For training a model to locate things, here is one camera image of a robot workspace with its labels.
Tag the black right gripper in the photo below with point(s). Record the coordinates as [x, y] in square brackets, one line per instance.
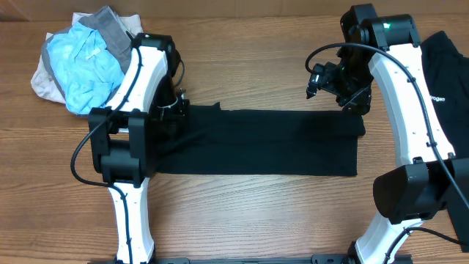
[322, 78]

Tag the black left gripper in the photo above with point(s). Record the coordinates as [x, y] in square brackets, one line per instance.
[182, 111]

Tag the black t-shirt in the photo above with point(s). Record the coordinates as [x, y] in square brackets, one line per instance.
[264, 142]

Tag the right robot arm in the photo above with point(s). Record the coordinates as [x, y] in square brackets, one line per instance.
[386, 51]

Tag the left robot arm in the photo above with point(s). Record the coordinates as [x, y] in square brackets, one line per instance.
[146, 109]

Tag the grey folded garment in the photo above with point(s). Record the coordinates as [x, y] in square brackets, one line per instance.
[85, 64]

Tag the light blue folded shirt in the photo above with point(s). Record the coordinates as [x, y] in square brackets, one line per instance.
[84, 68]

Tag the black shirt with white logo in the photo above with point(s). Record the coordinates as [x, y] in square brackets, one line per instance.
[446, 74]

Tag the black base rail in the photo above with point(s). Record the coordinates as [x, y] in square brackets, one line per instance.
[314, 259]

